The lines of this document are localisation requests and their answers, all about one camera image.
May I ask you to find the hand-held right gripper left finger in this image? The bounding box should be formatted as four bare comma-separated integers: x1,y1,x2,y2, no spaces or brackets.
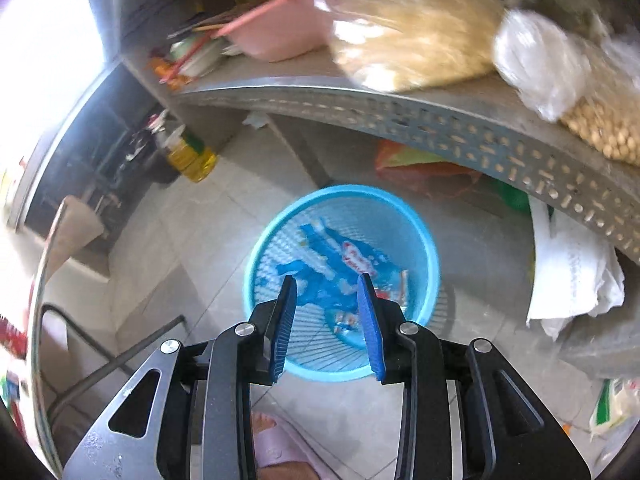
62,274,299,480

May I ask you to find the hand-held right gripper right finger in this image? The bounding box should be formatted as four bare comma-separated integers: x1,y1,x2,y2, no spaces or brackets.
356,272,593,480

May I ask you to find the blue snack wrapper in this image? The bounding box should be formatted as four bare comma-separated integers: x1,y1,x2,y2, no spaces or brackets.
295,217,411,351

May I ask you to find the blue plastic mesh basket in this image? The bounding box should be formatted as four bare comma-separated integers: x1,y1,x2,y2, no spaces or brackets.
243,185,441,382

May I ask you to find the pink slipper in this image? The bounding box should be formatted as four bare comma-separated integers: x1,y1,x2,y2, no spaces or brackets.
250,410,341,480

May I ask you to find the orange mesh bag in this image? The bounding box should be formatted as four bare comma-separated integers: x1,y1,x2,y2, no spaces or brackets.
375,140,483,198

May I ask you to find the green plastic bag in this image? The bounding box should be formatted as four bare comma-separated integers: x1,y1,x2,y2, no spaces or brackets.
492,180,531,213

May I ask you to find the yellow cooking oil bottle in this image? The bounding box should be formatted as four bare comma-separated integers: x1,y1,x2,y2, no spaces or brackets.
155,125,220,183

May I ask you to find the white woven sack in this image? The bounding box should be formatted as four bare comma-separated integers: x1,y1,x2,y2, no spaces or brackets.
525,200,626,341

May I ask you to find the perforated metal shelf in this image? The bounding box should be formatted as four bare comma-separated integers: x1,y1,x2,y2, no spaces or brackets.
120,50,640,266

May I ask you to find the black pot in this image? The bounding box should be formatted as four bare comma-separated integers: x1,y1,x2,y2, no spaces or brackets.
127,110,181,186

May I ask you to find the table with printed tablecloth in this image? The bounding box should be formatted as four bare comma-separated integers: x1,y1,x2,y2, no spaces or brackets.
0,195,106,466

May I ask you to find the white and green packet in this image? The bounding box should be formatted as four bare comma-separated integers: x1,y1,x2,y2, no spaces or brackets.
590,377,640,441

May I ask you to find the red plastic utensil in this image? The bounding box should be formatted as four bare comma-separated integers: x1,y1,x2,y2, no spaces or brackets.
161,37,213,85

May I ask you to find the orange snack packet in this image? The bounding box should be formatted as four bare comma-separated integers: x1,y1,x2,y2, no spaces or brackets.
147,55,193,91

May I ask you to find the pink plastic basin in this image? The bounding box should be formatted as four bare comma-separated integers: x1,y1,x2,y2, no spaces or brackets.
212,0,341,63

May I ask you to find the clear bag of yellow noodles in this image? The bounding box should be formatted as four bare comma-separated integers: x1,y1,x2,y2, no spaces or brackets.
314,0,506,93

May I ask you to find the clear bag of soybeans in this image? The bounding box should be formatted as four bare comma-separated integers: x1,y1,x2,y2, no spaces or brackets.
555,40,640,166

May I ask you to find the bundle of chopsticks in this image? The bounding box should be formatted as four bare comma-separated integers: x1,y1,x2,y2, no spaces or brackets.
167,0,281,41

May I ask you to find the white knotted plastic bag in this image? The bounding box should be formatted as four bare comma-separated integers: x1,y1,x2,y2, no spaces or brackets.
492,10,593,123

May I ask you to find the black metal chair frame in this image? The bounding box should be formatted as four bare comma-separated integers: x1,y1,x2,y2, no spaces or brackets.
40,302,188,411

